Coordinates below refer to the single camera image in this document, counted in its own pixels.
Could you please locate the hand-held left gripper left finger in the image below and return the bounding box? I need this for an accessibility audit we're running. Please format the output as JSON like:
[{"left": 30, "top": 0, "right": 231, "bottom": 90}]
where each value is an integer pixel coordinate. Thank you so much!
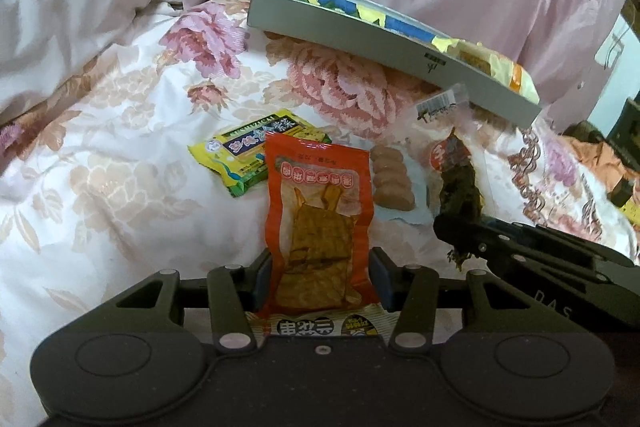
[{"left": 115, "top": 249, "right": 273, "bottom": 354}]

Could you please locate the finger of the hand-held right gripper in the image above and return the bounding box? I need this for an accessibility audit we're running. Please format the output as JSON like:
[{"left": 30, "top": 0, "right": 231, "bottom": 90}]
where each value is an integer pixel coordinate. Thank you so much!
[{"left": 432, "top": 212, "right": 638, "bottom": 270}]

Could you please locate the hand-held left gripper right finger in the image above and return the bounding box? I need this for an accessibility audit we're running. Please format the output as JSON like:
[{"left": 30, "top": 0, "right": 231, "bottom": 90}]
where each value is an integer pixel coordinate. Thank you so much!
[{"left": 370, "top": 247, "right": 511, "bottom": 354}]

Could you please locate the clear dark kelp snack packet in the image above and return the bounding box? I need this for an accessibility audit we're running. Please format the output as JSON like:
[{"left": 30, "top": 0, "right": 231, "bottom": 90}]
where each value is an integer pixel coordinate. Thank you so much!
[{"left": 412, "top": 84, "right": 483, "bottom": 270}]

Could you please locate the white skewer snack packet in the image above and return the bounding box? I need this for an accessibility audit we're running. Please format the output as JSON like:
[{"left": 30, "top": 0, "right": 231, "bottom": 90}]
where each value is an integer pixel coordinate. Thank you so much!
[{"left": 247, "top": 304, "right": 401, "bottom": 343}]

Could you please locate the red orange tofu snack packet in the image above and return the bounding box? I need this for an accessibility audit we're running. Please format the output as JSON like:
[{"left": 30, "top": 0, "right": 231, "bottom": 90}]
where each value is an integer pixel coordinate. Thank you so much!
[{"left": 260, "top": 132, "right": 381, "bottom": 320}]

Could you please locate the clear brown meatball snack packet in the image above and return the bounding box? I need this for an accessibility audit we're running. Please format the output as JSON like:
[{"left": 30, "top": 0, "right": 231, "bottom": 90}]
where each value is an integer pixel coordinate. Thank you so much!
[{"left": 367, "top": 142, "right": 441, "bottom": 228}]

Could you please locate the green yellow snack packet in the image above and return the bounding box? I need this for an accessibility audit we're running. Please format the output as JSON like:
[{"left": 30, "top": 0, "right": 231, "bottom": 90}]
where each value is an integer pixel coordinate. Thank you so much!
[{"left": 187, "top": 108, "right": 333, "bottom": 198}]

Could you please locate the cream orange snack packet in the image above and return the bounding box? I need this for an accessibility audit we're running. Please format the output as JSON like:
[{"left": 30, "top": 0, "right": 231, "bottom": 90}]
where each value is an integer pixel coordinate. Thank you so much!
[{"left": 450, "top": 38, "right": 540, "bottom": 100}]

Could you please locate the grey shallow box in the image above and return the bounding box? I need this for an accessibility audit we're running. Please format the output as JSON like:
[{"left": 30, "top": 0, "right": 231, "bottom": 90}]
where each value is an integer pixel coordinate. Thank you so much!
[{"left": 247, "top": 0, "right": 543, "bottom": 128}]

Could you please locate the orange cloth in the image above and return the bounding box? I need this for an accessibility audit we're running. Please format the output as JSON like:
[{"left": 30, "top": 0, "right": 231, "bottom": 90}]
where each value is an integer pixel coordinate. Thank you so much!
[{"left": 562, "top": 122, "right": 640, "bottom": 188}]

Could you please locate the floral bedsheet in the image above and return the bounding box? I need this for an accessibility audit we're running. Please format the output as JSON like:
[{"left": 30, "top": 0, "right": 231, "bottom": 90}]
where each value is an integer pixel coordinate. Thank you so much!
[{"left": 0, "top": 0, "right": 640, "bottom": 427}]

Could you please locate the blue yellow printed box liner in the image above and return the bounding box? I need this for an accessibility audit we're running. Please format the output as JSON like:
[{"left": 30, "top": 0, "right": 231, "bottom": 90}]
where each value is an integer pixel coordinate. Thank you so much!
[{"left": 287, "top": 0, "right": 451, "bottom": 54}]

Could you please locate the pale pink duvet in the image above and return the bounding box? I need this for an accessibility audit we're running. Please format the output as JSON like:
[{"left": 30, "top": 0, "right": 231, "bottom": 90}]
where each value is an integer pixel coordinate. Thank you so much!
[{"left": 0, "top": 0, "right": 251, "bottom": 120}]

